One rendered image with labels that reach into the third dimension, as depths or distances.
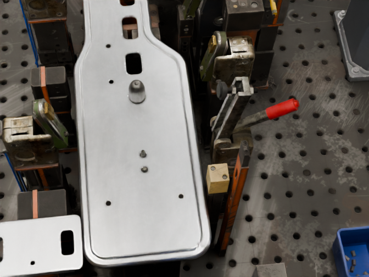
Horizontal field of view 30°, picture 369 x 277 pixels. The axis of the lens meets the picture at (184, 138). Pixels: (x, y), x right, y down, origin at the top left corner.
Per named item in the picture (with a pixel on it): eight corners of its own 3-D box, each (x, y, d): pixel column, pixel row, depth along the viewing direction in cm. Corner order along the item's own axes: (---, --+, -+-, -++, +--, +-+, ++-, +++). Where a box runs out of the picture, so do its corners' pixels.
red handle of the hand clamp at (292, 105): (212, 121, 123) (292, 89, 117) (218, 125, 125) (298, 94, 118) (215, 142, 121) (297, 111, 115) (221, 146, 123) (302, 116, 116)
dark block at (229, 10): (209, 104, 167) (224, -8, 130) (238, 101, 168) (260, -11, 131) (212, 122, 165) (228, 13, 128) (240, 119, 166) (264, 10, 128)
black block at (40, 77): (41, 131, 163) (19, 62, 137) (87, 127, 163) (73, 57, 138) (42, 161, 159) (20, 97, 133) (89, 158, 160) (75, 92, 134)
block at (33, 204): (35, 236, 150) (11, 184, 126) (87, 231, 151) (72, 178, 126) (36, 278, 146) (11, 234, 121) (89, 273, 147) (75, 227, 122)
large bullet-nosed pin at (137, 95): (128, 94, 135) (127, 76, 129) (144, 93, 135) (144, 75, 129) (129, 108, 133) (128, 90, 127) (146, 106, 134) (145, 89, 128)
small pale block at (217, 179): (196, 234, 152) (207, 164, 119) (212, 233, 152) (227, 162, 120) (199, 250, 150) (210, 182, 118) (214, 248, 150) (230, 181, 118)
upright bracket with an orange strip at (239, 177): (216, 243, 151) (241, 139, 107) (222, 243, 151) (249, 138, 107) (218, 256, 150) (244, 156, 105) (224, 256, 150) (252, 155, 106)
